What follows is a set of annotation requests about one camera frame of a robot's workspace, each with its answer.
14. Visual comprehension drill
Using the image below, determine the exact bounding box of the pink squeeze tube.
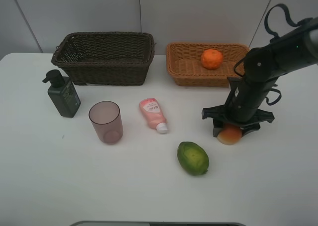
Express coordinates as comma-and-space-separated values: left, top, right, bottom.
139, 98, 168, 134

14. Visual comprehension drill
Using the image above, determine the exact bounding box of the light brown wicker basket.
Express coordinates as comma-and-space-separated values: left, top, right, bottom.
166, 42, 249, 88

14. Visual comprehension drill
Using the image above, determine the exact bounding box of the translucent pink plastic cup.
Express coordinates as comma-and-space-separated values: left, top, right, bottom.
88, 101, 123, 145

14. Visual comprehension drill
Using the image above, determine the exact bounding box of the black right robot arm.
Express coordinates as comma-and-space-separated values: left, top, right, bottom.
202, 18, 318, 137

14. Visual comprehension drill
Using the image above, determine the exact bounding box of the green avocado-like fruit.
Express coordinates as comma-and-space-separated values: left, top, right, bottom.
177, 142, 210, 176

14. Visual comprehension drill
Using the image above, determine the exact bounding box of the dark brown wicker basket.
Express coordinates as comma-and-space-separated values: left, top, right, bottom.
51, 32, 155, 86

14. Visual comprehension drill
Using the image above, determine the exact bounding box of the round red-orange bun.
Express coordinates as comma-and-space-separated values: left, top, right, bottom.
217, 124, 242, 145

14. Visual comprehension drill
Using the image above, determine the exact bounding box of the dark green pump bottle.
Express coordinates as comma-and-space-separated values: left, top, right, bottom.
42, 70, 81, 118

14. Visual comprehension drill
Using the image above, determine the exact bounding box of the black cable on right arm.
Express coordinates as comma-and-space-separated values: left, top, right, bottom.
233, 3, 314, 106

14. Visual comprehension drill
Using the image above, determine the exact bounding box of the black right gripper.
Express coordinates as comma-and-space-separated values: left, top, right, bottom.
202, 77, 275, 137

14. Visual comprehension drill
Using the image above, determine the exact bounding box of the orange mandarin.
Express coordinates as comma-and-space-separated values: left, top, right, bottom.
201, 49, 223, 70

